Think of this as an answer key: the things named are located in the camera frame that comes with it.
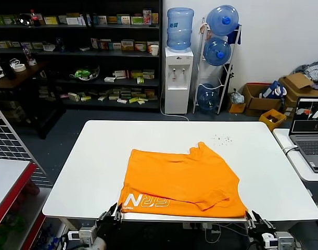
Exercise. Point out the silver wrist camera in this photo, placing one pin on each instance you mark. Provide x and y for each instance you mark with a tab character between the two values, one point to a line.
88	234
283	240

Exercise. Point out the pile of grey clothes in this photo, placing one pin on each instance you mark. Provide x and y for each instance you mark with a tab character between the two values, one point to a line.
315	70

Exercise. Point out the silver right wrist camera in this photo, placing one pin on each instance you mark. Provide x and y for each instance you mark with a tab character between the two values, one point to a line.
283	240

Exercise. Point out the white paper cup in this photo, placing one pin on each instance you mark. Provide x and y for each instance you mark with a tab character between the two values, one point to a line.
154	50

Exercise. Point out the tall pink carton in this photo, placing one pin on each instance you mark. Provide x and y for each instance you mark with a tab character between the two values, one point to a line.
147	17

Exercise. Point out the bowl of green fruit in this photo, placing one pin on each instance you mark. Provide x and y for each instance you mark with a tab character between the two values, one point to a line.
83	73

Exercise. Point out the black clamp on rack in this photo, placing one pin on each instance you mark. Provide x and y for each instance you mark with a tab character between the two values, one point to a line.
229	70

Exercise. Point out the brown wooden table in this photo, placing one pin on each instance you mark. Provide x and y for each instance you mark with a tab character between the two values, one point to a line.
23	74

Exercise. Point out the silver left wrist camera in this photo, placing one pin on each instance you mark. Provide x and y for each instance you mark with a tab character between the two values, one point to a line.
88	234

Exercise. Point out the small yellow box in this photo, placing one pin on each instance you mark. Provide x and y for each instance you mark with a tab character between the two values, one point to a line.
236	108

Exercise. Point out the white tape roll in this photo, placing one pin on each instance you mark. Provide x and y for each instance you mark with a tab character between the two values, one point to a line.
19	67

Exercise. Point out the grey laptop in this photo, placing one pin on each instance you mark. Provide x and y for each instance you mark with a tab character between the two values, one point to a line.
309	148

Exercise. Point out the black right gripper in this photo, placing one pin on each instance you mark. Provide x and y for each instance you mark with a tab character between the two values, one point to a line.
255	234

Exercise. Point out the yellow plastic bin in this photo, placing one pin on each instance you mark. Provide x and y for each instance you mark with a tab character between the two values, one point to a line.
273	118

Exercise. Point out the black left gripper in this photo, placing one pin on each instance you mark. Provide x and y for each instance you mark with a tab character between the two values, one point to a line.
109	226

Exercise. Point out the narrow white carton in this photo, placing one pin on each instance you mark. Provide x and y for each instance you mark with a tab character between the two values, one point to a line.
94	43

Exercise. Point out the orange and white carton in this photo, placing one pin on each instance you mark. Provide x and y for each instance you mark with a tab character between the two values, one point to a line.
140	46

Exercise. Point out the large cardboard box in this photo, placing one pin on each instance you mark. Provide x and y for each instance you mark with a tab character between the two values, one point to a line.
296	80

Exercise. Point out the white side table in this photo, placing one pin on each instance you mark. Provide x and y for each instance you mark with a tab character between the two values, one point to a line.
281	138

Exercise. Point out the shiny metal bowl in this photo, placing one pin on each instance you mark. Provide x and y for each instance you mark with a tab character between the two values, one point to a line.
24	19

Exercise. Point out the orange tag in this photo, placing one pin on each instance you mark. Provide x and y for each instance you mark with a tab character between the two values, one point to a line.
203	28

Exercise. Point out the flat yellow carton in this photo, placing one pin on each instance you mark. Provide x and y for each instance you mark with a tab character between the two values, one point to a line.
112	19

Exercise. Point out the orange t-shirt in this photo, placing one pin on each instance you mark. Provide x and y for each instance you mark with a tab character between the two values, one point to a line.
179	179

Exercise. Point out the dark blue bottle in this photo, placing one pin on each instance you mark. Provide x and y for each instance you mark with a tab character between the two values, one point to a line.
60	44

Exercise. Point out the small green carton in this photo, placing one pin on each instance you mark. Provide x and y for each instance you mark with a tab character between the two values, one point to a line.
86	98
140	80

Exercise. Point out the clear plastic bottle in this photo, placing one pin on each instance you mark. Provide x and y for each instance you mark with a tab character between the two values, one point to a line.
28	56

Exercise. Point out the red and white cart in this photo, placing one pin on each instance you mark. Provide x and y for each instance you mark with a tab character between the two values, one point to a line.
7	177

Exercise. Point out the open cardboard box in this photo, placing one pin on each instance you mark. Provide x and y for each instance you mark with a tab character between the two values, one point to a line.
255	104

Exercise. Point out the blue and white bag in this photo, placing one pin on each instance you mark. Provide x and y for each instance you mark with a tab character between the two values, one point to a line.
272	89

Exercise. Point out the crumpled plastic bag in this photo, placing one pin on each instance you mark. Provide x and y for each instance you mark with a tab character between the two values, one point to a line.
237	97

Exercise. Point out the labelled blue water jug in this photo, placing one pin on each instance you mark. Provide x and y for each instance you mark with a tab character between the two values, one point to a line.
180	28

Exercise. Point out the black metal shelf unit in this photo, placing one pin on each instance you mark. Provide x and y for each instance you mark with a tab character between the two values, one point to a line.
70	54

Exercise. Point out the white water dispenser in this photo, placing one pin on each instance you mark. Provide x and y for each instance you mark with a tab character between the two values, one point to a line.
177	86

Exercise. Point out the flat white carton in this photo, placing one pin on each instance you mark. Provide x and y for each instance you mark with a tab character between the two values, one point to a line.
110	79
102	98
84	48

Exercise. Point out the white power strip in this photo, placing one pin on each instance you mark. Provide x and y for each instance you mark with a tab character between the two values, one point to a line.
192	226

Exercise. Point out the white table leg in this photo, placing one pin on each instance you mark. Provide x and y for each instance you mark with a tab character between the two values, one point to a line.
65	223

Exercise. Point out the cola bottle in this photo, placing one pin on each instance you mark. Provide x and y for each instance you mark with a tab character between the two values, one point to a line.
35	18

